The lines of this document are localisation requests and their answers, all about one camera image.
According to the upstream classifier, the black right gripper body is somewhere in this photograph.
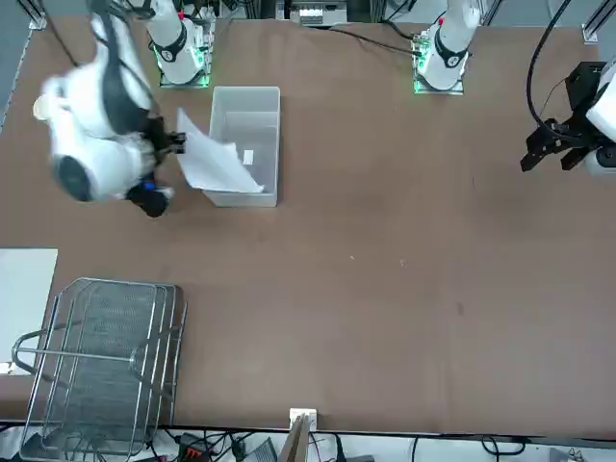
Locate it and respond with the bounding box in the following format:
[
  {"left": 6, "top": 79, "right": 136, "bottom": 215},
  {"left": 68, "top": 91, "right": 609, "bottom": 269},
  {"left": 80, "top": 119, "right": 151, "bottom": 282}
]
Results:
[{"left": 141, "top": 115, "right": 170, "bottom": 167}]

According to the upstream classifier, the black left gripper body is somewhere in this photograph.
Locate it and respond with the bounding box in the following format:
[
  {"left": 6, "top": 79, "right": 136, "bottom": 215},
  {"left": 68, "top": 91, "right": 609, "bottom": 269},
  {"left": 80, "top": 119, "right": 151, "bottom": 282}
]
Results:
[{"left": 548, "top": 61, "right": 608, "bottom": 150}]

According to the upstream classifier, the white A4 paper sheet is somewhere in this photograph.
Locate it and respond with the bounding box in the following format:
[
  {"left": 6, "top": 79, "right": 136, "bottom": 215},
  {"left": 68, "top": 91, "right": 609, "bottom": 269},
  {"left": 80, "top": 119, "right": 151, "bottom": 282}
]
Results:
[{"left": 175, "top": 108, "right": 269, "bottom": 194}]

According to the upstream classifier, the silver mesh file organizer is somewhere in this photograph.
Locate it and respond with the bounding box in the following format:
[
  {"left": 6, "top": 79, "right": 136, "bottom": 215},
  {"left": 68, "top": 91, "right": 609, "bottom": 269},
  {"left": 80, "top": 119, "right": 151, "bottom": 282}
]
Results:
[{"left": 9, "top": 277, "right": 189, "bottom": 462}]

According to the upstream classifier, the black mesh pen cup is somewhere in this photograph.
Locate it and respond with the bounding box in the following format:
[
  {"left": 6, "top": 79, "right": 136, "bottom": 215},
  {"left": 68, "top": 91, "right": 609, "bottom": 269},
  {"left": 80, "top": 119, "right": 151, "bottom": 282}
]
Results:
[{"left": 127, "top": 185, "right": 169, "bottom": 218}]

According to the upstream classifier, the translucent plastic bin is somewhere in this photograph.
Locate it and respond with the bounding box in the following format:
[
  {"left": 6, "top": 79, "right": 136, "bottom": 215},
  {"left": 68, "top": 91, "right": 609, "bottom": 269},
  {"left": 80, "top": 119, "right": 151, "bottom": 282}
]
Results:
[{"left": 202, "top": 85, "right": 282, "bottom": 209}]

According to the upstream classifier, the white paper cup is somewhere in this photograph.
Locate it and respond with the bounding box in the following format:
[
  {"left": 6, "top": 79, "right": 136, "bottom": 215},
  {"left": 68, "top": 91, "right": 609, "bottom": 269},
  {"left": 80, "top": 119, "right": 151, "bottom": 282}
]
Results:
[{"left": 32, "top": 93, "right": 55, "bottom": 121}]

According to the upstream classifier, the flat white board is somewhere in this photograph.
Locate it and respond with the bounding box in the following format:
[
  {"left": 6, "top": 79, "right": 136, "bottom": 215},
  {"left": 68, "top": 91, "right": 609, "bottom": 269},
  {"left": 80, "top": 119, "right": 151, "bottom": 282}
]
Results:
[{"left": 0, "top": 248, "right": 59, "bottom": 376}]

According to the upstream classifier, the black power adapter with red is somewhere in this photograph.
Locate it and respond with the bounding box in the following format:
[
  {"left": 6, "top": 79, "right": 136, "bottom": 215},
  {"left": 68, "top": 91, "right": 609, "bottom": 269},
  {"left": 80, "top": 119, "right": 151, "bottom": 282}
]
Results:
[{"left": 177, "top": 432, "right": 206, "bottom": 461}]

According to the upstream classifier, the grey foot pedal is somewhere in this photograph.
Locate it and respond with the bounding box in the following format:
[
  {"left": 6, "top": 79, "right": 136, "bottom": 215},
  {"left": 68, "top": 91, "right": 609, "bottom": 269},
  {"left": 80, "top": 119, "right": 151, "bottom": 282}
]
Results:
[{"left": 244, "top": 440, "right": 279, "bottom": 462}]

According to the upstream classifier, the brown cardboard panel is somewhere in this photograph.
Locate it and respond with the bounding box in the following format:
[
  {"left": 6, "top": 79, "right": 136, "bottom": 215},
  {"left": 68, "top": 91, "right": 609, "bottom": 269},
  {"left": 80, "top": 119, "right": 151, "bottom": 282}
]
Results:
[{"left": 280, "top": 413, "right": 312, "bottom": 462}]

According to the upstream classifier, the thick black cable of left arm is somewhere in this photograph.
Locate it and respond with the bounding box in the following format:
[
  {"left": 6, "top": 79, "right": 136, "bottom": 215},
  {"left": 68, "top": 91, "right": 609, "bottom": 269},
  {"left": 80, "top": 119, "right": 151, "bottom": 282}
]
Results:
[{"left": 526, "top": 0, "right": 570, "bottom": 127}]

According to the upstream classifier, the aluminium frame profile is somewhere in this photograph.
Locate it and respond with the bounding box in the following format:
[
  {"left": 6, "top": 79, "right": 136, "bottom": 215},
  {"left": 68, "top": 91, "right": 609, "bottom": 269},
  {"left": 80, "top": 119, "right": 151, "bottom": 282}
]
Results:
[
  {"left": 580, "top": 0, "right": 610, "bottom": 44},
  {"left": 18, "top": 0, "right": 50, "bottom": 31}
]

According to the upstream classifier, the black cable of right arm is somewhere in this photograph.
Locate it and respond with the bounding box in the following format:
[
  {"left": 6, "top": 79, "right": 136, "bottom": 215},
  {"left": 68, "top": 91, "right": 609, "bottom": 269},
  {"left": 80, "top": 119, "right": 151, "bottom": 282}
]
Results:
[{"left": 89, "top": 0, "right": 158, "bottom": 124}]

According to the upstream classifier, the black cable across table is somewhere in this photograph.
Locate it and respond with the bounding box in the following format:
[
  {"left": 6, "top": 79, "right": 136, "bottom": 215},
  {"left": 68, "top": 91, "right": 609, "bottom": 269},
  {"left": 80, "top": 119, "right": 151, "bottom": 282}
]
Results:
[{"left": 328, "top": 24, "right": 418, "bottom": 55}]

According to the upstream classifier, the white wall socket block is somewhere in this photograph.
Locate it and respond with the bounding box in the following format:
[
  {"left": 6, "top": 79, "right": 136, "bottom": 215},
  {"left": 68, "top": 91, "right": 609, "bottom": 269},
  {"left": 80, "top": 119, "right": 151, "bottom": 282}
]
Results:
[{"left": 289, "top": 407, "right": 320, "bottom": 429}]

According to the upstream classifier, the black looped cable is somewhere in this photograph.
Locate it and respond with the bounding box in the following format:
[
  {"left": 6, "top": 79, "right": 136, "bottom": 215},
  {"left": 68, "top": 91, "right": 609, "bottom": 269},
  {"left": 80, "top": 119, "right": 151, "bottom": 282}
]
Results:
[{"left": 480, "top": 434, "right": 527, "bottom": 456}]

